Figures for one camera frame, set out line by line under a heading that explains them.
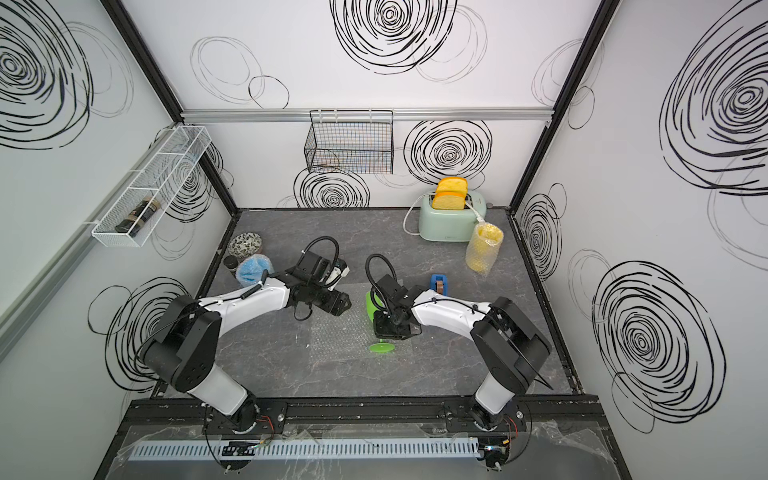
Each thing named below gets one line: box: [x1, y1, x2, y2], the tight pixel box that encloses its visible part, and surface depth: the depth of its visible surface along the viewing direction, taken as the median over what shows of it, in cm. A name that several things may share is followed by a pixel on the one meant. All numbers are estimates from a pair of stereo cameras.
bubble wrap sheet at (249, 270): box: [235, 253, 275, 287], surface depth 86 cm
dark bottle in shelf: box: [115, 196, 160, 237], surface depth 69 cm
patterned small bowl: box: [228, 232, 263, 258], surface depth 108 cm
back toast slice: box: [434, 176, 469, 201], surface depth 100 cm
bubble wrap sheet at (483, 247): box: [465, 222, 504, 277], surface depth 95 cm
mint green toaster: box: [419, 191, 487, 242], surface depth 103 cm
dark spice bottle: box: [223, 255, 239, 269], surface depth 95 cm
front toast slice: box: [432, 191, 466, 211], surface depth 98 cm
